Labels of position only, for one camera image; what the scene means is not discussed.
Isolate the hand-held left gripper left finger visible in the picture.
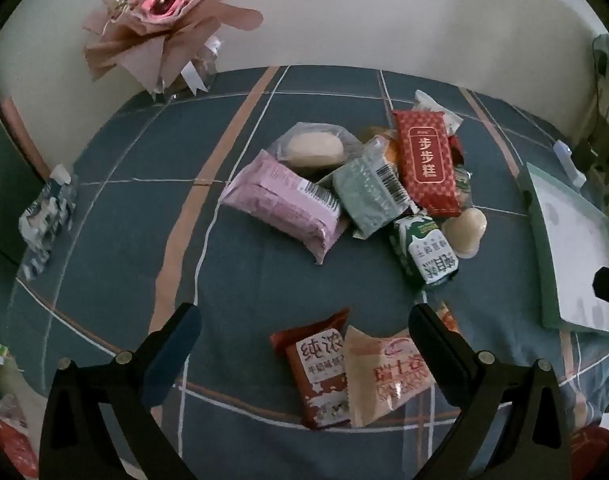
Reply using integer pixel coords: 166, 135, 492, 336
38, 303, 202, 480

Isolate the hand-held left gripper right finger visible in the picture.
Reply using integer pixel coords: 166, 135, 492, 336
408, 303, 572, 480

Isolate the pale green shallow box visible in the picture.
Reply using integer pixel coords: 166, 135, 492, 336
518, 162, 609, 333

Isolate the green and white snack packet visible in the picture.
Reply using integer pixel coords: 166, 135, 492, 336
390, 212, 460, 291

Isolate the brown-red snack packet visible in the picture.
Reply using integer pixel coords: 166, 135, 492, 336
270, 308, 352, 430

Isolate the green barcode snack packet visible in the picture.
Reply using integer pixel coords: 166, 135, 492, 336
331, 147, 415, 239

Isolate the orange bread packet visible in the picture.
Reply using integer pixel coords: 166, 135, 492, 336
357, 126, 400, 166

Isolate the orange snack packet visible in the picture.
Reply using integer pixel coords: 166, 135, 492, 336
434, 301, 460, 333

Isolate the peach snack packet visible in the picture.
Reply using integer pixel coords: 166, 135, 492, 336
343, 325, 437, 428

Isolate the blue plaid tablecloth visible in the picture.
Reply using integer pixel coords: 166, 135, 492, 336
7, 65, 609, 480

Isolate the pale round bun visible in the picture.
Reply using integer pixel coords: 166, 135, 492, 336
441, 207, 487, 260

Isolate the white power strip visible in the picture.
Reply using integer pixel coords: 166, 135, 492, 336
553, 141, 587, 188

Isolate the clear crumpled wrapper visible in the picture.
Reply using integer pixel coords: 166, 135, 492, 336
0, 394, 28, 428

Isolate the small green snack packet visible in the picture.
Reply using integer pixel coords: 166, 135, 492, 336
454, 165, 475, 211

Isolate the patterned tissue packet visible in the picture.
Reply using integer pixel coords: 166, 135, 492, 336
18, 164, 80, 281

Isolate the red plastic bag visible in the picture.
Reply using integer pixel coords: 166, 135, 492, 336
0, 417, 39, 480

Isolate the pink snack packet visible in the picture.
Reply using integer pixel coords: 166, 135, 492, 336
219, 149, 350, 266

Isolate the large red snack packet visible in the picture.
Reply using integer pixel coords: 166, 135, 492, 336
393, 109, 462, 218

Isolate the clear bun packet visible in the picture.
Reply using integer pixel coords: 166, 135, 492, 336
269, 121, 365, 177

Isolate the clear glass vase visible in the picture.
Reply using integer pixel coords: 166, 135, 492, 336
154, 45, 220, 101

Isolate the pink paper flower bouquet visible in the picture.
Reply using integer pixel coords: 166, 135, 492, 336
82, 0, 265, 96

